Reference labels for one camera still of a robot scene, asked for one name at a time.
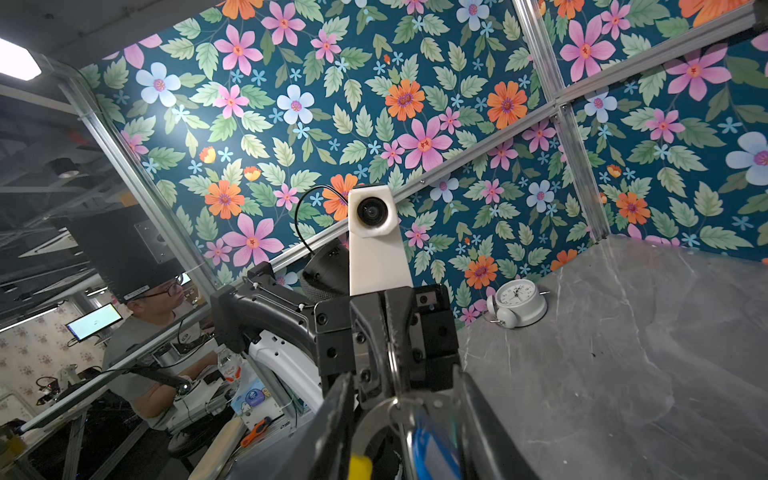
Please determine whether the key with blue tag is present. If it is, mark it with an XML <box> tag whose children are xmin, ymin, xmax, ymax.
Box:
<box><xmin>409</xmin><ymin>403</ymin><xmax>461</xmax><ymax>480</ymax></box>

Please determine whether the large grey perforated keyring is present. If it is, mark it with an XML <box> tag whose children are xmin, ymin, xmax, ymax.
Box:
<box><xmin>348</xmin><ymin>391</ymin><xmax>457</xmax><ymax>479</ymax></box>

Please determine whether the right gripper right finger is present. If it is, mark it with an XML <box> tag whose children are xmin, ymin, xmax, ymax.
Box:
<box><xmin>452</xmin><ymin>366</ymin><xmax>539</xmax><ymax>479</ymax></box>

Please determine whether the white alarm clock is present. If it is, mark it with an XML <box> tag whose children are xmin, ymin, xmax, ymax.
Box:
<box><xmin>487</xmin><ymin>279</ymin><xmax>548</xmax><ymax>330</ymax></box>

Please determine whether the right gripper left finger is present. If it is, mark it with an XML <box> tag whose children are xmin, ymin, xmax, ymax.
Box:
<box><xmin>275</xmin><ymin>373</ymin><xmax>355</xmax><ymax>480</ymax></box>

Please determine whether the orange handled tool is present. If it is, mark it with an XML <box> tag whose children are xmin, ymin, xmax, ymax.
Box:
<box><xmin>240</xmin><ymin>417</ymin><xmax>272</xmax><ymax>448</ymax></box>

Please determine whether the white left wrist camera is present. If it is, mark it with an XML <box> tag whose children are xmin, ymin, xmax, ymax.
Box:
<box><xmin>348</xmin><ymin>185</ymin><xmax>413</xmax><ymax>296</ymax></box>

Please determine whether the seated person with glasses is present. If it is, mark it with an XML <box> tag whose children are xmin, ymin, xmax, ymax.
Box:
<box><xmin>103</xmin><ymin>277</ymin><xmax>191</xmax><ymax>428</ymax></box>

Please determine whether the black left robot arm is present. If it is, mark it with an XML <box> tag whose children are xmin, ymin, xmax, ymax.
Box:
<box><xmin>211</xmin><ymin>241</ymin><xmax>460</xmax><ymax>411</ymax></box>

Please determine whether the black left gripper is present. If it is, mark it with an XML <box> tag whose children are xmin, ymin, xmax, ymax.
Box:
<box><xmin>315</xmin><ymin>285</ymin><xmax>460</xmax><ymax>405</ymax></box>

